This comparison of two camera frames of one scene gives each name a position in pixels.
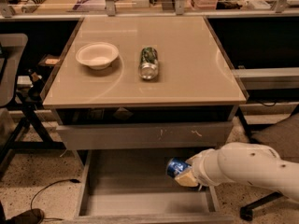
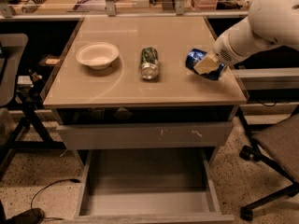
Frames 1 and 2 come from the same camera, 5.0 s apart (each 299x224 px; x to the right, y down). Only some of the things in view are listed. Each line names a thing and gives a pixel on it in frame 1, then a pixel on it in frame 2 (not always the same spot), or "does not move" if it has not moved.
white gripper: x=199 y=164 → x=223 y=51
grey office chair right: x=283 y=138 does not move
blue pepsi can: x=176 y=166 → x=192 y=58
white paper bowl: x=97 y=55 does not move
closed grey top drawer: x=146 y=135 does not move
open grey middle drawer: x=134 y=187 does not move
